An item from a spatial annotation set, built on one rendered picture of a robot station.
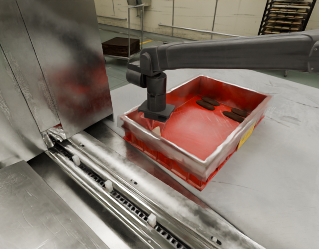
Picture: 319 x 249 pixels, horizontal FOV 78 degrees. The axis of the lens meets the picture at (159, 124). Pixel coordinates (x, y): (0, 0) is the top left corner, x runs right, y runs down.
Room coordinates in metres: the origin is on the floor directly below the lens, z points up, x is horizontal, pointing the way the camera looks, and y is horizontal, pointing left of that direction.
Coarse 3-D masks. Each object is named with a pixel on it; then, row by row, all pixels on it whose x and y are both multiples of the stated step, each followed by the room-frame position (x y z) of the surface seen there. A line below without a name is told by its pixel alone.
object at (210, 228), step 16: (80, 144) 0.45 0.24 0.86; (96, 144) 0.45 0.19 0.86; (112, 160) 0.38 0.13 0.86; (128, 160) 0.38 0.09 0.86; (128, 176) 0.33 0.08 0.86; (144, 176) 0.33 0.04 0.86; (144, 192) 0.28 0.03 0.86; (160, 192) 0.28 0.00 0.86; (176, 192) 0.28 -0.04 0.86; (176, 208) 0.24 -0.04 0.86; (192, 208) 0.24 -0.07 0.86; (192, 224) 0.21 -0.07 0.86; (208, 224) 0.21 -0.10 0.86; (224, 224) 0.21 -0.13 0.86; (208, 240) 0.17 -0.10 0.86; (224, 240) 0.17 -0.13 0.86; (240, 240) 0.17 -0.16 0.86
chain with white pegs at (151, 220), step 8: (56, 144) 0.47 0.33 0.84; (64, 152) 0.44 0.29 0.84; (72, 160) 0.41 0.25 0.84; (96, 176) 0.34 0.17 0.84; (104, 184) 0.32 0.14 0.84; (112, 192) 0.30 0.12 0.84; (120, 200) 0.28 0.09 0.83; (136, 208) 0.25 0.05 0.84; (144, 216) 0.23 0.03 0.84; (152, 216) 0.22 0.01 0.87; (152, 224) 0.21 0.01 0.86; (160, 232) 0.20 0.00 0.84; (168, 240) 0.18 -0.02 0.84; (176, 240) 0.18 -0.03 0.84; (184, 248) 0.17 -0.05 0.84
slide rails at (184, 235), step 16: (64, 144) 0.46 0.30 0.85; (64, 160) 0.40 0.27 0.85; (80, 160) 0.40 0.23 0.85; (80, 176) 0.34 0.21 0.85; (112, 176) 0.34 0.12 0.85; (128, 192) 0.29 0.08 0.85; (128, 208) 0.25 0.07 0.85; (144, 208) 0.25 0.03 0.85; (144, 224) 0.21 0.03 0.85; (176, 224) 0.21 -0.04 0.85; (160, 240) 0.18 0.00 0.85; (192, 240) 0.18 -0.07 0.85
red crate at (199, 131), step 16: (176, 112) 0.69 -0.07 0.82; (192, 112) 0.69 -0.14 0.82; (208, 112) 0.69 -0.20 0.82; (176, 128) 0.58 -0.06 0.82; (192, 128) 0.58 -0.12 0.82; (208, 128) 0.58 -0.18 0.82; (224, 128) 0.58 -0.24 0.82; (144, 144) 0.45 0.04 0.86; (176, 144) 0.49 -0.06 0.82; (192, 144) 0.49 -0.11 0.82; (208, 144) 0.49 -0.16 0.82; (160, 160) 0.41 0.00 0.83; (192, 176) 0.33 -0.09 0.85
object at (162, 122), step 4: (144, 112) 0.50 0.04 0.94; (144, 116) 0.50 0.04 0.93; (148, 116) 0.50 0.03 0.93; (152, 116) 0.49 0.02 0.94; (156, 116) 0.49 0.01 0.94; (156, 120) 0.49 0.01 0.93; (160, 120) 0.48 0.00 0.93; (164, 120) 0.48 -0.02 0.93; (168, 120) 0.52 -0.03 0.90; (160, 124) 0.48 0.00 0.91; (164, 124) 0.48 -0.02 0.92; (160, 128) 0.49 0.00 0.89; (164, 128) 0.52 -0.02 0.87; (160, 132) 0.50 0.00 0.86
